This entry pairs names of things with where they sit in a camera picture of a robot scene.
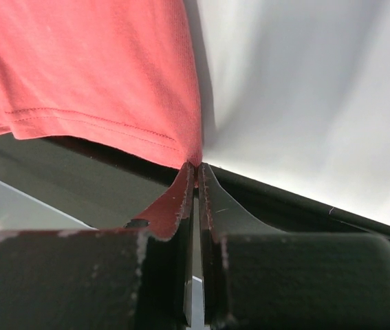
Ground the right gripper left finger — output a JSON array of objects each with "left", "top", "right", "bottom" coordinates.
[{"left": 127, "top": 162, "right": 195, "bottom": 329}]

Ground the pink t shirt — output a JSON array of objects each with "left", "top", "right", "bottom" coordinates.
[{"left": 0, "top": 1, "right": 202, "bottom": 168}]

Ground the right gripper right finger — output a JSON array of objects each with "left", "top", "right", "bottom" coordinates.
[{"left": 197, "top": 163, "right": 283, "bottom": 329}]

